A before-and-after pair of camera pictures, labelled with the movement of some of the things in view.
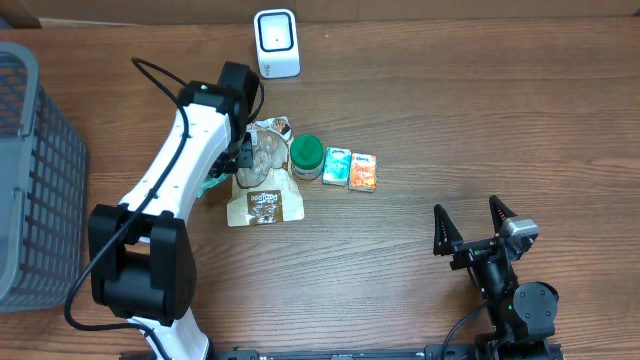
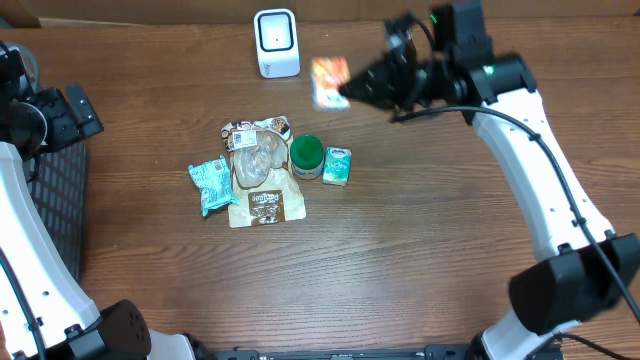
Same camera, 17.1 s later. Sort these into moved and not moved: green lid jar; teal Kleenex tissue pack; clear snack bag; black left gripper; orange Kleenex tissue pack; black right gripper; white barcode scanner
Moved: black left gripper; orange Kleenex tissue pack; black right gripper
Not moved: clear snack bag; green lid jar; white barcode scanner; teal Kleenex tissue pack
